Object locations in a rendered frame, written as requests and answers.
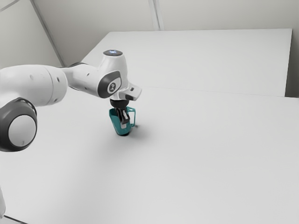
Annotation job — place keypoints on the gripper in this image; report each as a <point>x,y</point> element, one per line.
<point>119,103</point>

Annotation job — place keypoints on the teal faceted mug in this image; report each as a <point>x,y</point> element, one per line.
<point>116,124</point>

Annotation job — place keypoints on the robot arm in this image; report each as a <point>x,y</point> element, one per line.
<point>35,81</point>

